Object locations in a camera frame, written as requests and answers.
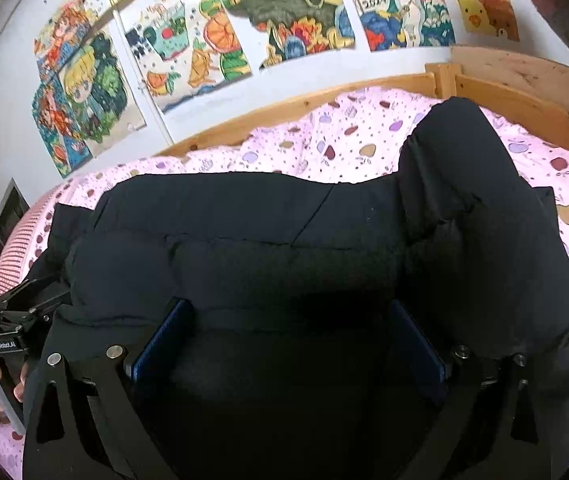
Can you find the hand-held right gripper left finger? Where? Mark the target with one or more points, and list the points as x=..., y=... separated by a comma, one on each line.
x=157, y=340

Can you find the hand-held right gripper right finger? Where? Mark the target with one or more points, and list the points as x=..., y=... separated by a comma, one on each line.
x=417, y=355

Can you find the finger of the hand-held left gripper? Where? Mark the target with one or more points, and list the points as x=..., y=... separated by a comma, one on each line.
x=39, y=316
x=34, y=290

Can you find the black padded jacket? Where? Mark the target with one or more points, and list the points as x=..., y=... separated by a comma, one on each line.
x=264, y=240

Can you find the orange-haired girl drawing poster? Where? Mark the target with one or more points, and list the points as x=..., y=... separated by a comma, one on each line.
x=59, y=105

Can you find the cartoon boy drawing poster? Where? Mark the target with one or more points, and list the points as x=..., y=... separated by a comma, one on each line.
x=99, y=95

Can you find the pink apple print bed sheet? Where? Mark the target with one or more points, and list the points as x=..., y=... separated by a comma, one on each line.
x=354, y=135

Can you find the orange slices drink drawing poster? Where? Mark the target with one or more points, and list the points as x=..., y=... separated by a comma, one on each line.
x=189, y=50

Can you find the teapot landscape drawing poster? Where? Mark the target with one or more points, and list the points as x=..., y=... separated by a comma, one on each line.
x=284, y=15

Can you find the white dragon drawing poster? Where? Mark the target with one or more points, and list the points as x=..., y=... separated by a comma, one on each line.
x=399, y=5

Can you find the yellow bear drawing poster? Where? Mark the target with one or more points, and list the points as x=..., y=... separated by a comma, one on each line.
x=487, y=0

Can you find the wooden bed frame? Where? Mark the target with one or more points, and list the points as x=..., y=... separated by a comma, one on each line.
x=514, y=90

